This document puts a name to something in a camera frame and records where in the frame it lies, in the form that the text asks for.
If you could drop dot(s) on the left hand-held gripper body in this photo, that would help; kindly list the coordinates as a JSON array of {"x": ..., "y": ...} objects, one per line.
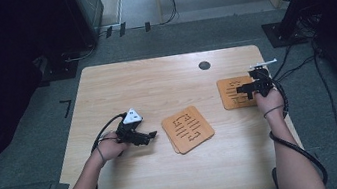
[{"x": 129, "y": 127}]

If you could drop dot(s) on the person's left hand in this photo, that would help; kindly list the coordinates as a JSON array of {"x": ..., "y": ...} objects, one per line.
[{"x": 110, "y": 148}]

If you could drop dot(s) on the person's right hand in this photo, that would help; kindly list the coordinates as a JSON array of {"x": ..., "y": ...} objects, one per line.
[{"x": 270, "y": 102}]

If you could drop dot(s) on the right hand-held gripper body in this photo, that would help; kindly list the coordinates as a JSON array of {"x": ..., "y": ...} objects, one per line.
[{"x": 262, "y": 82}]

